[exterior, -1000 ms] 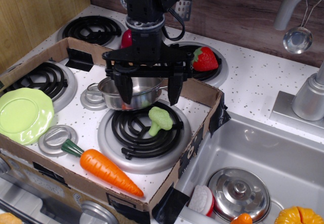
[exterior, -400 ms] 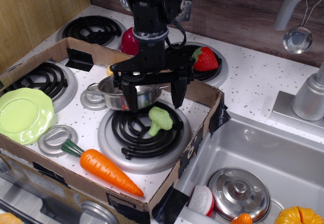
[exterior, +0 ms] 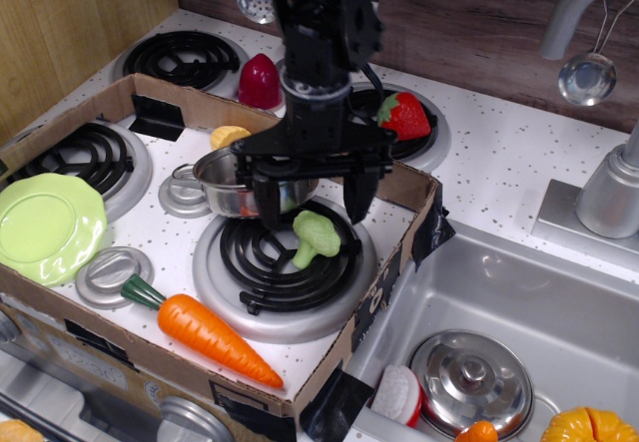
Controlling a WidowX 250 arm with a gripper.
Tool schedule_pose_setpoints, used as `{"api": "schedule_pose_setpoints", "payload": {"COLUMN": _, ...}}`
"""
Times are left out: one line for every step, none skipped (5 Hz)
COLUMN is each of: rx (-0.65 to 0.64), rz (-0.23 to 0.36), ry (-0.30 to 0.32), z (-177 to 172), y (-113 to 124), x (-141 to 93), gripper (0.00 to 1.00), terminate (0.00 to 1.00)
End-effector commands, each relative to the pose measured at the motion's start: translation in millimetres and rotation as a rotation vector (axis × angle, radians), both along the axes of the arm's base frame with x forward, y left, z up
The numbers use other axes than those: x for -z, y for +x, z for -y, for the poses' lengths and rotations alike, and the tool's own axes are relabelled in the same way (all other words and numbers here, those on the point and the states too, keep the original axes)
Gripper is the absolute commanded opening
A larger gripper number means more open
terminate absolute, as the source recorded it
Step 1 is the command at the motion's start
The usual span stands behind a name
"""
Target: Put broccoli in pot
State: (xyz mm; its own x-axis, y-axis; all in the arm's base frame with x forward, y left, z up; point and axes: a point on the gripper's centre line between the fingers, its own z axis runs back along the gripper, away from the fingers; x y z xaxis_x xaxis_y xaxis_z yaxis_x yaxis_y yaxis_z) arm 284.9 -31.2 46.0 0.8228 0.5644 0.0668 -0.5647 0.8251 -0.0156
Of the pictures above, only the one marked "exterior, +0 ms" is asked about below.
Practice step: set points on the steel pot lid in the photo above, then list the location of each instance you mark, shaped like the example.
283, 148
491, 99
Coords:
467, 377

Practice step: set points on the grey stove knob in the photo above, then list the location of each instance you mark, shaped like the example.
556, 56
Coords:
99, 282
181, 195

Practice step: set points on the grey oven front knob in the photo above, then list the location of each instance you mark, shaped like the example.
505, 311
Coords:
183, 420

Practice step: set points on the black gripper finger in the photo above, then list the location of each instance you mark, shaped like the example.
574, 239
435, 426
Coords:
358, 192
268, 201

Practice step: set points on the light green plate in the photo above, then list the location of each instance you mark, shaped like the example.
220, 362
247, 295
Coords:
51, 225

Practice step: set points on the grey middle stove knob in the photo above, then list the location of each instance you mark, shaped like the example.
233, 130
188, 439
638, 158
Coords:
181, 195

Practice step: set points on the hanging steel ladle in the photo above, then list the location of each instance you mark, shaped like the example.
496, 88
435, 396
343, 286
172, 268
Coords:
589, 78

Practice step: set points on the red toy strawberry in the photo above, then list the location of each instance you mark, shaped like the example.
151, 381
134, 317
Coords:
403, 113

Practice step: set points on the back right stove burner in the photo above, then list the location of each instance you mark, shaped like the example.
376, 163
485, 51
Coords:
424, 154

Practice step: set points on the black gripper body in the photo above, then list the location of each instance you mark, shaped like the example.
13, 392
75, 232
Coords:
316, 139

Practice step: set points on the orange toy at bottom left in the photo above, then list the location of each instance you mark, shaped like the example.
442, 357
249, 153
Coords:
18, 431

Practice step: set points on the dark red toy vegetable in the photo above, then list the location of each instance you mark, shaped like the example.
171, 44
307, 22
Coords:
259, 85

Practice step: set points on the front right stove burner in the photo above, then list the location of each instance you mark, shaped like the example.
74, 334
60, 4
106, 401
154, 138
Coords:
272, 286

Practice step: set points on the orange toy pumpkin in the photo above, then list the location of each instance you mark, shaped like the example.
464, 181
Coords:
589, 424

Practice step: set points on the small orange toy fruit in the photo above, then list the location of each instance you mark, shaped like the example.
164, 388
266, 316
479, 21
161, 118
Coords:
481, 431

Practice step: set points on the orange toy carrot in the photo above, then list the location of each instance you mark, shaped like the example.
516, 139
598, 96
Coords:
189, 322

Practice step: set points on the brown cardboard fence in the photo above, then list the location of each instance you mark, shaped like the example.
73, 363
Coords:
124, 352

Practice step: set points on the hanging steel strainer spoon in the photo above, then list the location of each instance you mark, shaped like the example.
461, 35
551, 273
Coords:
261, 12

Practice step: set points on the grey sink basin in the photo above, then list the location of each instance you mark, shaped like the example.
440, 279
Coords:
574, 329

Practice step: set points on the white and red toy food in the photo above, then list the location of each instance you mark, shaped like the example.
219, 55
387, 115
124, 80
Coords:
398, 396

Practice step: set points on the small steel pot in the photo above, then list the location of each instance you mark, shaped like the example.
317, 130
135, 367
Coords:
214, 176

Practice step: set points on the grey front stove knob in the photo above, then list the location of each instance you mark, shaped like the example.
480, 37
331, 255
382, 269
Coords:
99, 282

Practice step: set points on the green toy broccoli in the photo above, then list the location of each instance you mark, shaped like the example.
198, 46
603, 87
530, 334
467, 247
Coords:
317, 236

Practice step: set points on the yellow toy corn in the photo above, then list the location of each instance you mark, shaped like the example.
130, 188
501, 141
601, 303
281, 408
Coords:
223, 136

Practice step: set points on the grey sink faucet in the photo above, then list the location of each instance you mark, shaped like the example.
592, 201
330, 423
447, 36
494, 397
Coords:
600, 219

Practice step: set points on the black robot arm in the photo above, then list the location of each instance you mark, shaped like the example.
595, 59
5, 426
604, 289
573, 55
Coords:
326, 41

